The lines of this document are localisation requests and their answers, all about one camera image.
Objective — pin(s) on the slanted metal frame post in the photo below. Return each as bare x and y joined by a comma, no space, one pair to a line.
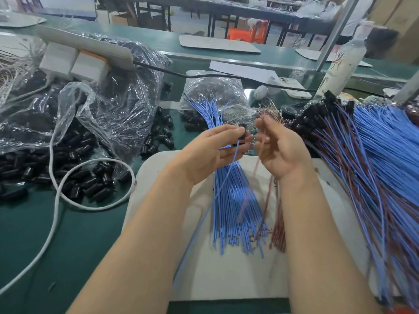
338,29

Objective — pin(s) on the person's left hand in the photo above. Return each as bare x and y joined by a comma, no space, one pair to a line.
206,155

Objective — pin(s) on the white computer mouse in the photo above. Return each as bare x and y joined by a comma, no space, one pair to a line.
260,93

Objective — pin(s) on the large clear plastic bag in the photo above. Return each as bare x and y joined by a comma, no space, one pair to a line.
124,94

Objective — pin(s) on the person's right hand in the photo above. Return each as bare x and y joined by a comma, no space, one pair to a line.
283,150

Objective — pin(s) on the long black-frame table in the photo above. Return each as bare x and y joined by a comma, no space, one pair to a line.
209,4

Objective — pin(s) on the person's right forearm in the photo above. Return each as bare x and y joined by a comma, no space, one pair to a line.
334,258

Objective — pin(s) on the white power strip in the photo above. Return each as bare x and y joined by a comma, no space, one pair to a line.
85,45

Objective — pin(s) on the white flat device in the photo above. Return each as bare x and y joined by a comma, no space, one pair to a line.
293,88

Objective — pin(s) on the white work board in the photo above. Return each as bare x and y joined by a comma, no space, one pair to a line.
209,278

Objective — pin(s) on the pile of black plastic caps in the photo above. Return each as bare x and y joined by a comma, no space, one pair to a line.
19,172

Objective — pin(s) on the white spray bottle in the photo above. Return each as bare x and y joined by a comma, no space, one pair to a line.
344,62

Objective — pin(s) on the orange plastic stool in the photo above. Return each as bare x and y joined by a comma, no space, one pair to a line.
249,31

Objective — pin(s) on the person's left forearm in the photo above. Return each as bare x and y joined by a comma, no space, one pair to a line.
131,261

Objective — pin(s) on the white flat tray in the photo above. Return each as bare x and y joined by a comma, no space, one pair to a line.
309,54
220,43
21,19

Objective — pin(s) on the white paper sheet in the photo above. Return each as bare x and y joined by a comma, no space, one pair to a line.
241,70

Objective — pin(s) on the blue table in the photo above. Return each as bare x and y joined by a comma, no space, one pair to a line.
57,4

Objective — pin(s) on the black cap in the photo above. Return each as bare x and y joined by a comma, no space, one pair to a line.
243,134

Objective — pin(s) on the white orange charger adapter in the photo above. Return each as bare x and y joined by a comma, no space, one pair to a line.
90,66

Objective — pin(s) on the small clear plastic bag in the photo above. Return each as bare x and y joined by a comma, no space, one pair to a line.
213,89

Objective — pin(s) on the short metal frame post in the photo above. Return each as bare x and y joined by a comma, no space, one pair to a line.
407,89

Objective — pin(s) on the cardboard boxes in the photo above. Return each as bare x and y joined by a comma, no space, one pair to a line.
397,19

